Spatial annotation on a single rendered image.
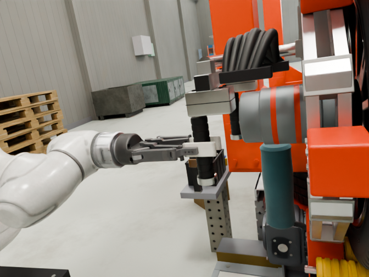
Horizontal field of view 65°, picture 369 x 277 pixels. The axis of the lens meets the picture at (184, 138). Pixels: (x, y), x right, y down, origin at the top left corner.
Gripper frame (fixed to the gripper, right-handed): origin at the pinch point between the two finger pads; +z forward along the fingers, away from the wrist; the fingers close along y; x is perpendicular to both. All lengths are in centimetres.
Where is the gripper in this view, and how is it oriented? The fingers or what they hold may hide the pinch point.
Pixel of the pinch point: (202, 146)
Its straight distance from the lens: 61.9
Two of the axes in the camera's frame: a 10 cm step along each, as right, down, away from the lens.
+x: -1.5, -9.6, -2.4
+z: 9.2, -0.5, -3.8
